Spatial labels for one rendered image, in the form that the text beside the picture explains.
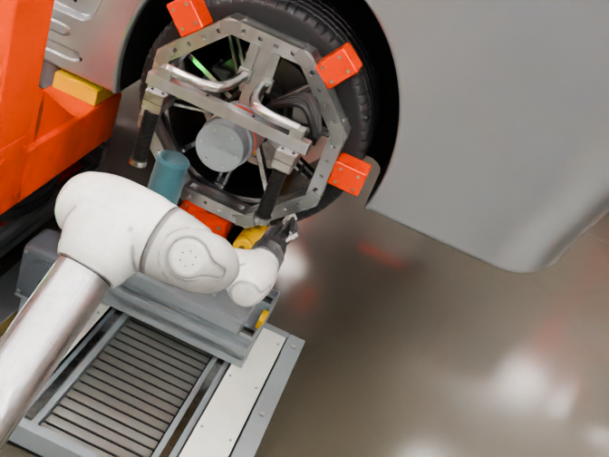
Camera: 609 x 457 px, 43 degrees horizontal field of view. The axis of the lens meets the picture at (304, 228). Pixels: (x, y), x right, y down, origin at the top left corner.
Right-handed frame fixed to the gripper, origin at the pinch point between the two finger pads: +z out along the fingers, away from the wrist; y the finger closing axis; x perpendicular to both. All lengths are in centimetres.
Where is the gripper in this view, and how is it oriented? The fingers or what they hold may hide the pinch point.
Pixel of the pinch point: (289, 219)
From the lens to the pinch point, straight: 216.5
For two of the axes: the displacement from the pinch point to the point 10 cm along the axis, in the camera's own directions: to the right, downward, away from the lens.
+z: 2.5, -4.4, 8.6
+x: -4.0, -8.6, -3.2
